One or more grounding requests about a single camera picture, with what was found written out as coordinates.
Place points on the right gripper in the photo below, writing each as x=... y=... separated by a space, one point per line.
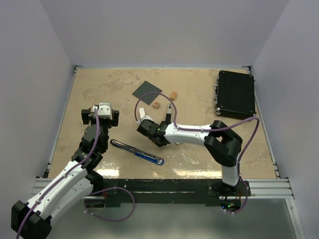
x=161 y=145

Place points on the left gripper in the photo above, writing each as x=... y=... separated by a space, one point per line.
x=88 y=116

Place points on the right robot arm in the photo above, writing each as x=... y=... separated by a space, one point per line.
x=223 y=145

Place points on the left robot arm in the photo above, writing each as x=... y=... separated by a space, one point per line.
x=34 y=218

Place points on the white stapler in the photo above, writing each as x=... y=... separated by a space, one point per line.
x=142 y=113

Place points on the wooden letter cube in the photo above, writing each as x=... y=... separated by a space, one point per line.
x=156 y=105

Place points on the plain wooden block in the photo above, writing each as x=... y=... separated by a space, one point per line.
x=173 y=95

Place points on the grey studded baseplate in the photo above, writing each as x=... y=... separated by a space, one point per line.
x=147 y=92

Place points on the black case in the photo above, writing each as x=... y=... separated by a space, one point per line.
x=234 y=95

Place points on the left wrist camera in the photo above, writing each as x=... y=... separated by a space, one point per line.
x=104 y=110

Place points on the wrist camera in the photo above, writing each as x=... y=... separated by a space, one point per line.
x=146 y=117
x=104 y=110

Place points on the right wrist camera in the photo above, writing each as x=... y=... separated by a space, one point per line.
x=146 y=117

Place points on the black base frame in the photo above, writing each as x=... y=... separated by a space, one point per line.
x=112 y=193

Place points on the aluminium rail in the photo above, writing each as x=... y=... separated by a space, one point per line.
x=260 y=188

